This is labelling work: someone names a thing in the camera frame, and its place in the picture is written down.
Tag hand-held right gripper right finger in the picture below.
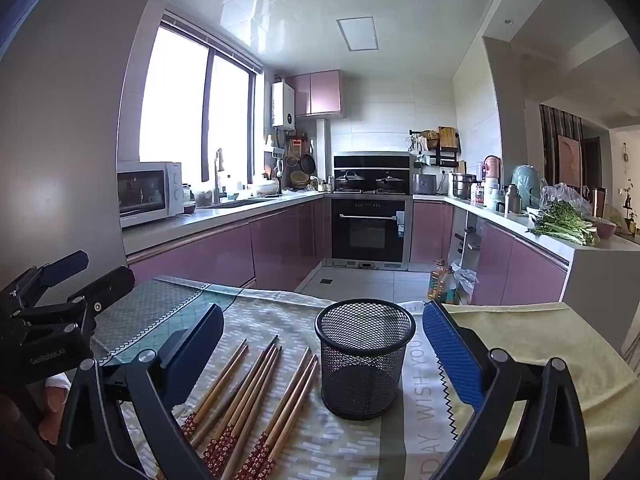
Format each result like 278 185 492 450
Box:
422 300 591 480

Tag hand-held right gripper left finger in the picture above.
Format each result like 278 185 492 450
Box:
54 303 225 480

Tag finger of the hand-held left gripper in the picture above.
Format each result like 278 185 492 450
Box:
20 266 136 325
0 251 90 311

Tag row of wooden chopsticks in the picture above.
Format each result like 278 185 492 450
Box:
155 336 320 480

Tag black mesh holder cup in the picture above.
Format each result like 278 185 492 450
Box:
314 300 417 421

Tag person's left hand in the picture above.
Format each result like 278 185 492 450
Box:
0 374 70 480

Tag green patterned table mat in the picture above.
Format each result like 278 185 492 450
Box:
92 276 246 367

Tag cooking oil bottle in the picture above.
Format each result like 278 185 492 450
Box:
427 259 457 305

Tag white plastic bag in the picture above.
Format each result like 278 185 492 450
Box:
450 260 480 306

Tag white microwave oven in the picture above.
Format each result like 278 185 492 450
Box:
117 161 184 229

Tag pink base cabinets long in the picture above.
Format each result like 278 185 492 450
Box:
125 195 332 293

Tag pink base cabinets short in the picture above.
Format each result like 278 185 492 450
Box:
410 200 571 307

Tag grey refrigerator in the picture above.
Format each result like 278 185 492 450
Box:
0 0 167 293

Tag yellow cloth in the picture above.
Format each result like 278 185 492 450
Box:
440 302 640 480

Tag white patterned tablecloth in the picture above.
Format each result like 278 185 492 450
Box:
90 285 483 480

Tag black built-in oven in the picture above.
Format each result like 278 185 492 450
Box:
331 195 413 266

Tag steel sink faucet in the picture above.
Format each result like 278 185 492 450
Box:
213 148 225 206

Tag steel stock pot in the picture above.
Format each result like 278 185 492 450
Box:
451 172 476 199

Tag bunch of leafy greens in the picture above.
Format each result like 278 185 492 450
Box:
527 201 601 247

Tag kitchen window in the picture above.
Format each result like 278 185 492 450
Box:
139 12 263 186

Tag pale green appliance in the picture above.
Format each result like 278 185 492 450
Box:
511 164 546 209

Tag clear plastic bag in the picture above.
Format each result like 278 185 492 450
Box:
540 183 594 218

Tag black range hood stove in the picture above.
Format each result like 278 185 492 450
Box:
333 152 412 196

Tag white water heater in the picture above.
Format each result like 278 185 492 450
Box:
271 81 296 128

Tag square ceiling light panel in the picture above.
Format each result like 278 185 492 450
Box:
336 17 380 52

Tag black wall rack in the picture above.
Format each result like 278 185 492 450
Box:
410 127 461 169

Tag pink wall cabinet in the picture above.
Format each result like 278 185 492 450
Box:
286 70 346 120

